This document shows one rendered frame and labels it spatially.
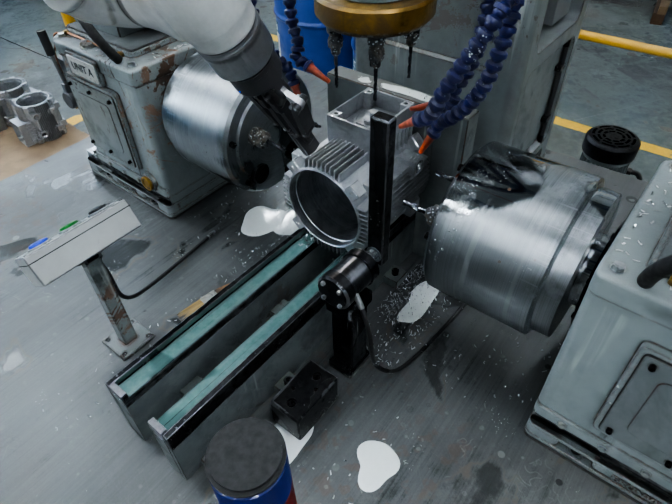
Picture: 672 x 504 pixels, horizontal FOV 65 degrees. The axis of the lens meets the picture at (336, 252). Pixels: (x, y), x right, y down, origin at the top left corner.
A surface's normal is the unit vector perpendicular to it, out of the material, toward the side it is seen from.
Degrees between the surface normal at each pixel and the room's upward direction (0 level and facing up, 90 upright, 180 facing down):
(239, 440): 0
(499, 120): 90
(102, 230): 57
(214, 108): 51
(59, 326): 0
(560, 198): 17
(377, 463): 0
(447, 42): 90
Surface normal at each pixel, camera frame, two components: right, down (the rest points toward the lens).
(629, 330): -0.62, 0.54
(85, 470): -0.03, -0.72
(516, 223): -0.41, -0.21
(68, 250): 0.65, -0.04
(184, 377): 0.78, 0.42
